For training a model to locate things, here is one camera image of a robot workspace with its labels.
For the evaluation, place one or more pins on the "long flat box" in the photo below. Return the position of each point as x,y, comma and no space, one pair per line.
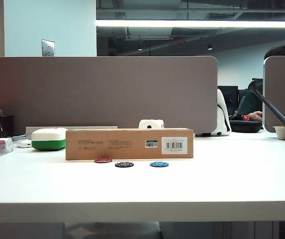
87,127

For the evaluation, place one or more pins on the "narrow grey desk partition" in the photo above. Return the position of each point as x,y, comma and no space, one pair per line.
284,82

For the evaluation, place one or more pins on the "wide grey desk partition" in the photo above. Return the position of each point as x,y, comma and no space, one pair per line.
100,94

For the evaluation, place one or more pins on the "black cup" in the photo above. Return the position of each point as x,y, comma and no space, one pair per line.
1,125

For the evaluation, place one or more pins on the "small white case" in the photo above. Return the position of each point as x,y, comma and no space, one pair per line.
24,143

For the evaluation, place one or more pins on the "metal wall switch plate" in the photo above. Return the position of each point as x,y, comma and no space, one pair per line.
48,47

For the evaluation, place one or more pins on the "long brown cardboard box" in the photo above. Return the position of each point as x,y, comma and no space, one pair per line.
129,144

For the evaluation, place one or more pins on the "black bowl-shaped hat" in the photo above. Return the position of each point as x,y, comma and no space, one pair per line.
245,126

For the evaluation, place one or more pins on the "black computer monitor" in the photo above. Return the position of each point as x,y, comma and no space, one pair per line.
228,95

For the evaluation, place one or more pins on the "black poker chip 100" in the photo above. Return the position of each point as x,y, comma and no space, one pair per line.
124,164

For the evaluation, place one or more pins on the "white and green case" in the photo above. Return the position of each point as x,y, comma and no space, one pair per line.
48,139

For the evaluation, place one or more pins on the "blue poker chip 50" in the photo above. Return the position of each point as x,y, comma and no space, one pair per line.
159,164

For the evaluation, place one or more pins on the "person in green shirt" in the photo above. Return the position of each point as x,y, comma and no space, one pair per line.
249,105

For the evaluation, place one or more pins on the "long ceiling light strip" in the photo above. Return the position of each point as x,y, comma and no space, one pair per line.
197,23

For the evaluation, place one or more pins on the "red poker chip 10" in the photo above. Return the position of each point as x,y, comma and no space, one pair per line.
103,160

